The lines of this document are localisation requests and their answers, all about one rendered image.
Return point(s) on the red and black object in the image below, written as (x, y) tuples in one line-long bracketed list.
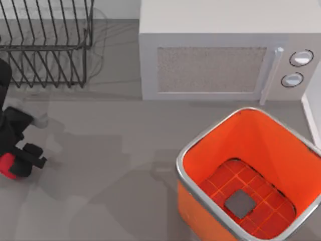
[(7, 165)]

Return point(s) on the microwave oven door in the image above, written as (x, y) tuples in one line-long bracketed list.
[(150, 70)]

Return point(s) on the flat grey square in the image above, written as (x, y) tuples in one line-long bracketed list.
[(240, 203)]

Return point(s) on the pale microwave oven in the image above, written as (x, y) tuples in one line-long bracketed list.
[(200, 22)]

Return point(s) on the orange bin with metal rim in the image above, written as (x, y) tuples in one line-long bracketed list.
[(263, 140)]

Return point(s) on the round microwave knob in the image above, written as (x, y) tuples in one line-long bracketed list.
[(301, 58), (292, 79)]

